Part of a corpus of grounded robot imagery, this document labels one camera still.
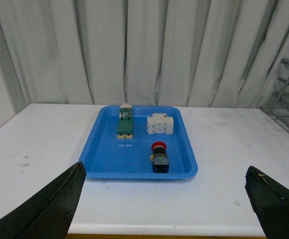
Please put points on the green terminal block component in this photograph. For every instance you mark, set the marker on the green terminal block component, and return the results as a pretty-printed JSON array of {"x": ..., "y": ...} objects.
[{"x": 125, "y": 123}]

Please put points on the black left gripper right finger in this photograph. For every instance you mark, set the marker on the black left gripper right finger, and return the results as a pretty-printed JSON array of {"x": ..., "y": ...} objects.
[{"x": 270, "y": 201}]

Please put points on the white circuit breaker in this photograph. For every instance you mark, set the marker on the white circuit breaker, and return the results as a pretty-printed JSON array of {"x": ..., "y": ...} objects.
[{"x": 160, "y": 124}]

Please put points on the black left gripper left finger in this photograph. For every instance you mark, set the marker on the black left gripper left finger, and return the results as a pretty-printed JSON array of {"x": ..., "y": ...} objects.
[{"x": 47, "y": 214}]

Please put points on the white curtain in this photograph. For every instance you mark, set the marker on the white curtain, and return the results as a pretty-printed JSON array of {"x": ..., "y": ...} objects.
[{"x": 189, "y": 53}]

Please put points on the red emergency stop button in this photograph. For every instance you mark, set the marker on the red emergency stop button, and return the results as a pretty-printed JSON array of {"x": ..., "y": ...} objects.
[{"x": 159, "y": 157}]

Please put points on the blue plastic tray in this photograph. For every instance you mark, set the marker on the blue plastic tray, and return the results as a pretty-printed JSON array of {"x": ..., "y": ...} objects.
[{"x": 107, "y": 157}]

